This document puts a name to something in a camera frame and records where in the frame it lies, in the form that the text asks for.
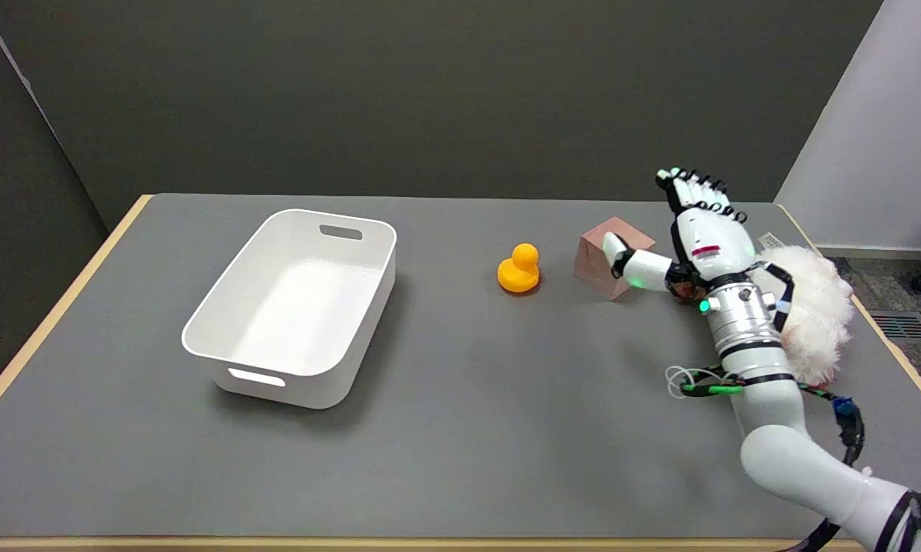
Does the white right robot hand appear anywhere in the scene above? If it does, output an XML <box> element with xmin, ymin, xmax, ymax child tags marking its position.
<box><xmin>602</xmin><ymin>168</ymin><xmax>758</xmax><ymax>301</ymax></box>

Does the wooden cube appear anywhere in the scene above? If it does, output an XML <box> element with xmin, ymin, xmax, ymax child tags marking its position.
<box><xmin>574</xmin><ymin>216</ymin><xmax>656</xmax><ymax>301</ymax></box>

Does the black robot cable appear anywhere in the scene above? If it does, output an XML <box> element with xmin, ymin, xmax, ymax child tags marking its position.
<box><xmin>801</xmin><ymin>383</ymin><xmax>866</xmax><ymax>467</ymax></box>

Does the orange rubber duck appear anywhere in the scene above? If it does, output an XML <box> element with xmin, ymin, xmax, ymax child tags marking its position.
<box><xmin>497</xmin><ymin>243</ymin><xmax>541</xmax><ymax>294</ymax></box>

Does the white fluffy plush toy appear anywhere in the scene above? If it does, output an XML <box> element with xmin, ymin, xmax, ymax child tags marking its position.
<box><xmin>755</xmin><ymin>245</ymin><xmax>857</xmax><ymax>385</ymax></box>

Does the white plastic bin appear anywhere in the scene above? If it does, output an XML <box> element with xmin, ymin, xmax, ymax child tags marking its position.
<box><xmin>181</xmin><ymin>209</ymin><xmax>398</xmax><ymax>410</ymax></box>

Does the floor vent grille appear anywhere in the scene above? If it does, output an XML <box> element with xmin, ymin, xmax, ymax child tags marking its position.
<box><xmin>868</xmin><ymin>310</ymin><xmax>921</xmax><ymax>342</ymax></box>

